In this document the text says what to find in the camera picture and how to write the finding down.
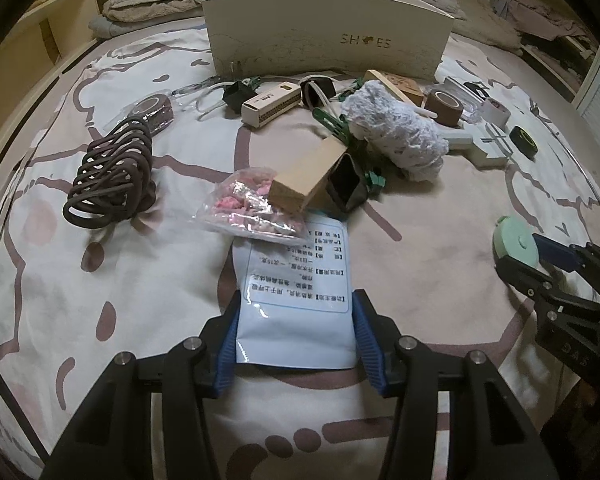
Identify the wooden wall niche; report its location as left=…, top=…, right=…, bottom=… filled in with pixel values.
left=490, top=0, right=600, bottom=103

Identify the wooden bedside shelf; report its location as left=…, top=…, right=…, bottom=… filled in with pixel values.
left=0, top=0, right=131, bottom=161

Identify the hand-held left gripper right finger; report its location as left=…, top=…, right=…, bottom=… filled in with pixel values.
left=352, top=289, right=561, bottom=480

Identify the white cardboard shoe box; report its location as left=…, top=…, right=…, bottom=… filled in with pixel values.
left=201, top=0, right=455, bottom=82

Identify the carved wooden coaster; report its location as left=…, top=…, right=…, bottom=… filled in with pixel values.
left=380, top=72, right=427, bottom=107

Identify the white slotted box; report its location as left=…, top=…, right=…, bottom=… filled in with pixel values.
left=240, top=83, right=302, bottom=129

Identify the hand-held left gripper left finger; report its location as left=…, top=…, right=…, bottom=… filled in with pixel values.
left=40, top=302, right=243, bottom=480

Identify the wooden block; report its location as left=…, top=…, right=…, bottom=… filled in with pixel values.
left=269, top=137, right=349, bottom=212

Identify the black round tin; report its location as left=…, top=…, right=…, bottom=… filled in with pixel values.
left=509, top=126, right=540, bottom=156

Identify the small brown tape roll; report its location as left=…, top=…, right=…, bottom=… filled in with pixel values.
left=121, top=93, right=174, bottom=134

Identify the cartoon printed blanket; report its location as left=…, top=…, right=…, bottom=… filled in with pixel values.
left=0, top=27, right=600, bottom=480

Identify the coiled white cable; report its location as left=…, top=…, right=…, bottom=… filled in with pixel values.
left=194, top=76, right=341, bottom=122

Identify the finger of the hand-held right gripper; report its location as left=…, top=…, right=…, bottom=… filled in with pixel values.
left=532, top=232, right=600, bottom=307
left=497, top=255, right=571, bottom=312

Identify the bag of pink beads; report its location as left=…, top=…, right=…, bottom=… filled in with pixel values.
left=194, top=168, right=312, bottom=244

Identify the green round push light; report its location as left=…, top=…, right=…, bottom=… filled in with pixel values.
left=492, top=215, right=539, bottom=269

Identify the white lace roll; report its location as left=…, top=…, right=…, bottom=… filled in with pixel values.
left=340, top=82, right=451, bottom=184

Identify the white tape roll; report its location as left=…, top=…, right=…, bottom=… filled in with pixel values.
left=481, top=99, right=511, bottom=126

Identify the light blue printed pouch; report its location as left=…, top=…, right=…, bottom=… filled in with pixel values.
left=232, top=209, right=357, bottom=372

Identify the clear plastic case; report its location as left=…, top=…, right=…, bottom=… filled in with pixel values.
left=442, top=77, right=487, bottom=122

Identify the wooden stick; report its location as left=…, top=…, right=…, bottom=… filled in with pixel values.
left=362, top=69, right=427, bottom=109

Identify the green plastic clip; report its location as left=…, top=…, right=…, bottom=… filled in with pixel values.
left=312, top=107, right=352, bottom=142
left=364, top=169, right=387, bottom=197

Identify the pile of clothes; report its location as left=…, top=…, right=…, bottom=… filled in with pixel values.
left=492, top=0, right=598, bottom=76

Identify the brown hair claw clip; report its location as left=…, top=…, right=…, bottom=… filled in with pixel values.
left=61, top=117, right=157, bottom=232

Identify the metal fork back scratcher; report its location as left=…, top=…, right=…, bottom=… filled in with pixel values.
left=529, top=101, right=600, bottom=206

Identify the brown ribbed ribbon roll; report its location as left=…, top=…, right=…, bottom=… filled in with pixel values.
left=424, top=90, right=465, bottom=128

